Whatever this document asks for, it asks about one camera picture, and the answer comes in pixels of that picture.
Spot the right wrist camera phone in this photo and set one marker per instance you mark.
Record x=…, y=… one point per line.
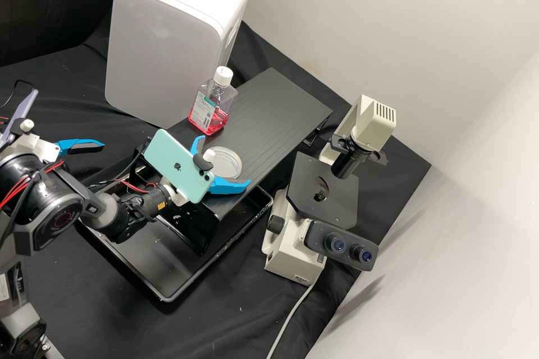
x=177, y=161

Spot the black platform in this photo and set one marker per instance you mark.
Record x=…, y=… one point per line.
x=273, y=111

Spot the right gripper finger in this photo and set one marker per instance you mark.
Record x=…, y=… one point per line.
x=229, y=188
x=196, y=143

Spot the petri dish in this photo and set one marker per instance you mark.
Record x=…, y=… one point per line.
x=226, y=162

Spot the white box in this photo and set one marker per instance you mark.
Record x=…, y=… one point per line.
x=168, y=39

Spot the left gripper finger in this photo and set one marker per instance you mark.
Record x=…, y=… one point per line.
x=84, y=146

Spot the black tray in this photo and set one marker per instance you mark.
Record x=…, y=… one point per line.
x=168, y=266

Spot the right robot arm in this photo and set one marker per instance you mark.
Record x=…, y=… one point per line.
x=54, y=211

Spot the red liquid bottle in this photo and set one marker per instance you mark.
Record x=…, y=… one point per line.
x=209, y=113

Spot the cream microscope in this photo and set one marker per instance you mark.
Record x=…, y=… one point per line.
x=290, y=245

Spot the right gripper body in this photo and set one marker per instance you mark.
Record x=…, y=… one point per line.
x=179, y=197

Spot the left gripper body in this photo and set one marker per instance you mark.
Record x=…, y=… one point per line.
x=40, y=146

